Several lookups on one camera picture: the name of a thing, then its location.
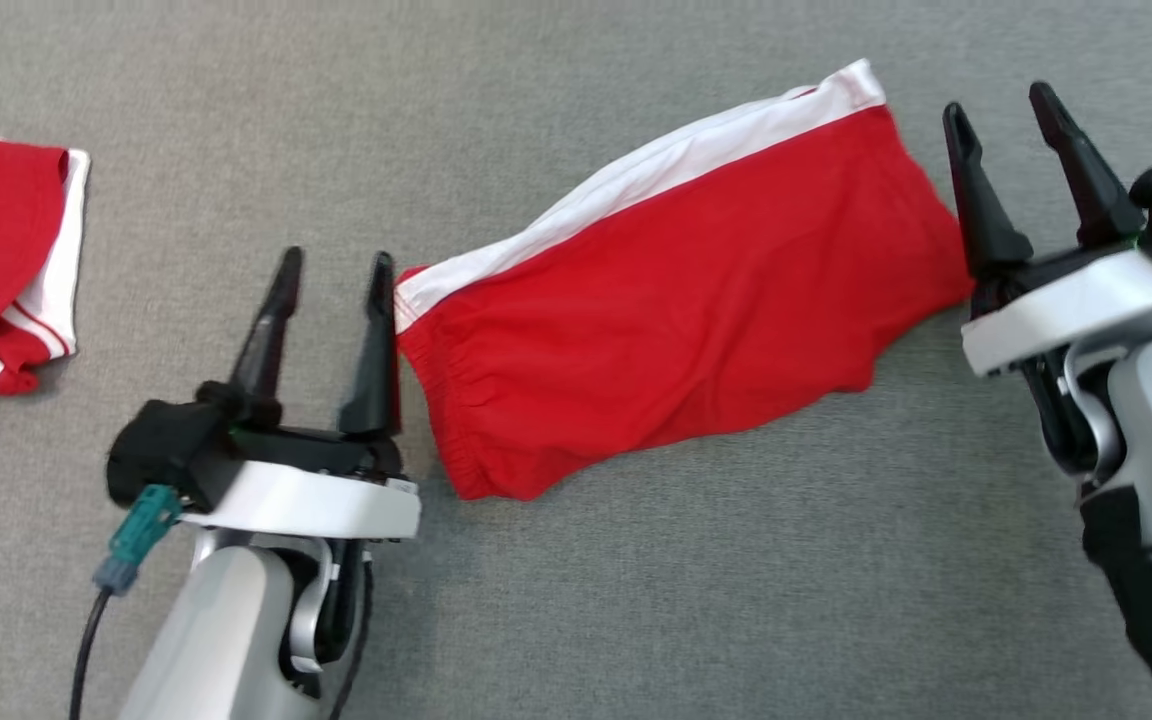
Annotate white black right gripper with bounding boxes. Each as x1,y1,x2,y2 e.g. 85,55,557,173
942,81,1152,377

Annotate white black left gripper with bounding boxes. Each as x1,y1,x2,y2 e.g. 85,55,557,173
181,246,423,542

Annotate red shorts with white stripe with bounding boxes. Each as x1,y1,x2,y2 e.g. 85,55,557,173
393,57,978,502

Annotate grey fabric padded surface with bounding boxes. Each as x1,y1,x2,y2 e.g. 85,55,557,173
0,0,1152,720

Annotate teal plug camera cable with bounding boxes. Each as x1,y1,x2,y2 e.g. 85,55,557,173
69,484,183,720

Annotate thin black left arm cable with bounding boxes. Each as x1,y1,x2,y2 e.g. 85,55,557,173
329,555,378,720

